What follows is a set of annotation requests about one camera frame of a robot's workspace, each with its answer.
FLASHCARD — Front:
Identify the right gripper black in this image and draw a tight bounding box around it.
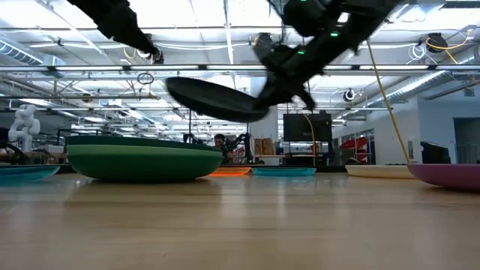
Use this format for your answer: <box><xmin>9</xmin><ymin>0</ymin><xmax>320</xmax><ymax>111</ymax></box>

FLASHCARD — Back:
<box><xmin>253</xmin><ymin>32</ymin><xmax>338</xmax><ymax>112</ymax></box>

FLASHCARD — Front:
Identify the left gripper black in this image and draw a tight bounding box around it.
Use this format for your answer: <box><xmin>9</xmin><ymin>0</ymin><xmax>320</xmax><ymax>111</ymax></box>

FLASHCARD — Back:
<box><xmin>67</xmin><ymin>0</ymin><xmax>158</xmax><ymax>54</ymax></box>

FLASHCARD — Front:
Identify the blue translucent plastic plate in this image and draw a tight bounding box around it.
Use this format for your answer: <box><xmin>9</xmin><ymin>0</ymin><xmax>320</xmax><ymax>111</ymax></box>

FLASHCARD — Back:
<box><xmin>0</xmin><ymin>164</ymin><xmax>61</xmax><ymax>182</ymax></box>
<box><xmin>250</xmin><ymin>166</ymin><xmax>318</xmax><ymax>178</ymax></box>

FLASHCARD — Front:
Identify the black plastic plate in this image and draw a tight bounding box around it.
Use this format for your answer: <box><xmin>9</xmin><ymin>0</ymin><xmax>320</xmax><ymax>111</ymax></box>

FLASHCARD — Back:
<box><xmin>165</xmin><ymin>76</ymin><xmax>270</xmax><ymax>124</ymax></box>

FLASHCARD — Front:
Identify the orange translucent plastic plate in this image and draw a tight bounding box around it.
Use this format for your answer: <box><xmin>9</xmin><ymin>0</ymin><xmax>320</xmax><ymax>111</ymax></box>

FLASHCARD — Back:
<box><xmin>207</xmin><ymin>166</ymin><xmax>252</xmax><ymax>178</ymax></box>

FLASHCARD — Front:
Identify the green plastic plate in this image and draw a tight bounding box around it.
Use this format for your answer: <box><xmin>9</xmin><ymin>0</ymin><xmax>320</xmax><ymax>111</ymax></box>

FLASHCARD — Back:
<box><xmin>67</xmin><ymin>145</ymin><xmax>225</xmax><ymax>184</ymax></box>
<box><xmin>65</xmin><ymin>135</ymin><xmax>223</xmax><ymax>155</ymax></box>

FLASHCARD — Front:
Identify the cream plastic plate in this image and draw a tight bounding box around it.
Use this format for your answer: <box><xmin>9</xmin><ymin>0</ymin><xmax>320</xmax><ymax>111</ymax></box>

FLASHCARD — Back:
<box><xmin>344</xmin><ymin>163</ymin><xmax>416</xmax><ymax>180</ymax></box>

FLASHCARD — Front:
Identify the purple plastic plate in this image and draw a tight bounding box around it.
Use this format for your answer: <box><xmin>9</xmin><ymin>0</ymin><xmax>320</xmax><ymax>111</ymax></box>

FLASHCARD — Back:
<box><xmin>406</xmin><ymin>163</ymin><xmax>480</xmax><ymax>192</ymax></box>

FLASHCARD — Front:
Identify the black display screen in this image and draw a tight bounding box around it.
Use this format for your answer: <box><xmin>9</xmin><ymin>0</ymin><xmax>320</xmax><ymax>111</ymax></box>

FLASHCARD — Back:
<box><xmin>283</xmin><ymin>112</ymin><xmax>333</xmax><ymax>143</ymax></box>

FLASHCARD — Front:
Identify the red tool cabinet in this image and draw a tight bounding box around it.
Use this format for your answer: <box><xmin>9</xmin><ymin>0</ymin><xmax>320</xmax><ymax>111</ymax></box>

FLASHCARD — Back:
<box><xmin>339</xmin><ymin>136</ymin><xmax>371</xmax><ymax>164</ymax></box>

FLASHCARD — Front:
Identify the person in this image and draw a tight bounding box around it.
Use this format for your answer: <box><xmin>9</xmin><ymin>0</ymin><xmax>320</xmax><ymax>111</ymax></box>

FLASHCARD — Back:
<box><xmin>213</xmin><ymin>133</ymin><xmax>234</xmax><ymax>163</ymax></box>

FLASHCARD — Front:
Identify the black computer monitor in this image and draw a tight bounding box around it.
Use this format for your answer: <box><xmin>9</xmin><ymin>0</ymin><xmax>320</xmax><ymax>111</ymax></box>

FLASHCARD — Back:
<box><xmin>419</xmin><ymin>140</ymin><xmax>452</xmax><ymax>165</ymax></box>

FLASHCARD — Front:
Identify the yellow cable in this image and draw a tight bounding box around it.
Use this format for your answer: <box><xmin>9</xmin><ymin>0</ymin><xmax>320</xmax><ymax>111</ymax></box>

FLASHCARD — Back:
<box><xmin>366</xmin><ymin>37</ymin><xmax>412</xmax><ymax>164</ymax></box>

